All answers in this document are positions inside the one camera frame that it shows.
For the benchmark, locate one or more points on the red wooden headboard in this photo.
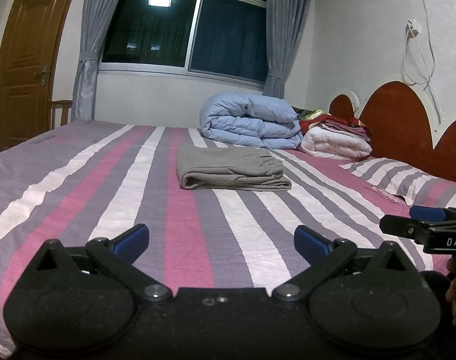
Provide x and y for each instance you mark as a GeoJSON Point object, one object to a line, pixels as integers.
{"type": "Point", "coordinates": [400, 130]}

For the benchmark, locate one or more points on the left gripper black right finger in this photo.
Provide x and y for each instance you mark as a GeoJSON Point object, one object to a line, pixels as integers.
{"type": "Point", "coordinates": [341, 272]}

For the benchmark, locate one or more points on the grey pants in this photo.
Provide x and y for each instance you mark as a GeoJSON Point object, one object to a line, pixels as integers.
{"type": "Point", "coordinates": [239, 168]}

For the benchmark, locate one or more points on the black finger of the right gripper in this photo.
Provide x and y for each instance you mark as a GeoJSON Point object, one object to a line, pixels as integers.
{"type": "Point", "coordinates": [433, 214]}
{"type": "Point", "coordinates": [413, 229]}

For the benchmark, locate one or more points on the grey left curtain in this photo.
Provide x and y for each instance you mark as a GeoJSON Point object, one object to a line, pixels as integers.
{"type": "Point", "coordinates": [96, 18]}

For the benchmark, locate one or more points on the wooden chair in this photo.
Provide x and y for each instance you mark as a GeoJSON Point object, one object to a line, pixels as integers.
{"type": "Point", "coordinates": [60, 110]}

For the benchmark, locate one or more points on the striped pink grey bed sheet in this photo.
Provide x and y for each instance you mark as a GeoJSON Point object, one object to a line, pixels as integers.
{"type": "Point", "coordinates": [90, 179]}

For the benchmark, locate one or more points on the brown wooden door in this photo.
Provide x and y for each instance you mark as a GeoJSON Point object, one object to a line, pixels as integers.
{"type": "Point", "coordinates": [28, 55]}

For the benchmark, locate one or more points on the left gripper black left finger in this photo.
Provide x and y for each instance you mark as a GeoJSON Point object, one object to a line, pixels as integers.
{"type": "Point", "coordinates": [101, 272]}

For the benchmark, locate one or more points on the folded light blue duvet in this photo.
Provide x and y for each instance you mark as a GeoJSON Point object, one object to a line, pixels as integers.
{"type": "Point", "coordinates": [251, 120]}

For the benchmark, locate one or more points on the folded white pink blanket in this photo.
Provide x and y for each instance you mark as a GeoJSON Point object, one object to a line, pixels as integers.
{"type": "Point", "coordinates": [323, 143]}

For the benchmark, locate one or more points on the red folded cloth pile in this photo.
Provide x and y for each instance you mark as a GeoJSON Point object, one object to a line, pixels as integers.
{"type": "Point", "coordinates": [319, 118]}

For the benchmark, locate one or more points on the striped pillow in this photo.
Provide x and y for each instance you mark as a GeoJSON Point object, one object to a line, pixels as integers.
{"type": "Point", "coordinates": [399, 179]}

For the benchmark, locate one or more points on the dark glass window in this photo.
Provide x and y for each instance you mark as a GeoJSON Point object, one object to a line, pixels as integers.
{"type": "Point", "coordinates": [208, 38]}

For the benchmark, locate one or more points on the grey right curtain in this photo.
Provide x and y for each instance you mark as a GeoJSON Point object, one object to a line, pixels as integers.
{"type": "Point", "coordinates": [285, 21]}

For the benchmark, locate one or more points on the grey curtain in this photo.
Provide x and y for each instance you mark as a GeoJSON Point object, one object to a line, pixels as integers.
{"type": "Point", "coordinates": [96, 18]}
{"type": "Point", "coordinates": [285, 21]}

